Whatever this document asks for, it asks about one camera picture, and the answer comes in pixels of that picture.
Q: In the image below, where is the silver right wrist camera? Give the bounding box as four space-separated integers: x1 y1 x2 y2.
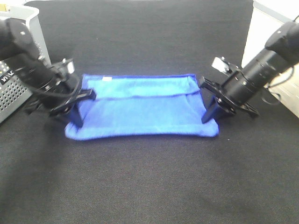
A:
211 57 239 76

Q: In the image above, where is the white plastic storage crate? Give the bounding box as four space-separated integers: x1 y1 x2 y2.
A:
242 0 299 116

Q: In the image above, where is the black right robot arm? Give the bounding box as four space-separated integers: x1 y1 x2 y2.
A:
199 20 299 123

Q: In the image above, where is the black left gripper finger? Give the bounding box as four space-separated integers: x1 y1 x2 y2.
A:
81 89 96 100
67 104 83 128

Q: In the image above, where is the grey perforated laundry basket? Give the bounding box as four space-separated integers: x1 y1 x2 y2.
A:
0 3 51 122

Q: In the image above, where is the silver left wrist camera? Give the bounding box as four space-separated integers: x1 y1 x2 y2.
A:
54 58 75 78

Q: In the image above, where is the black table mat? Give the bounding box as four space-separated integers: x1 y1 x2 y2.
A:
0 0 299 224

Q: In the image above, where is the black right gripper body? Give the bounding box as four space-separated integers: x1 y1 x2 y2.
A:
199 77 259 119

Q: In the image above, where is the blue microfiber towel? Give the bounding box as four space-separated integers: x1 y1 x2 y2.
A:
64 74 219 140

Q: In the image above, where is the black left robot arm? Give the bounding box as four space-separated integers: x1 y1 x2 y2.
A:
0 18 96 127

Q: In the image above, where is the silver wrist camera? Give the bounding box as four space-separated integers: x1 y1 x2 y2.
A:
211 57 239 76
54 58 75 78

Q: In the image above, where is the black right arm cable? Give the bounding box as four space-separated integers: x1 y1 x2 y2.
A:
261 63 295 105

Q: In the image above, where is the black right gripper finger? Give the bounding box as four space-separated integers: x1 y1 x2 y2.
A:
201 96 218 124

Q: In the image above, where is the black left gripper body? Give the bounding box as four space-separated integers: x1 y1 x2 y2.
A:
24 79 84 117

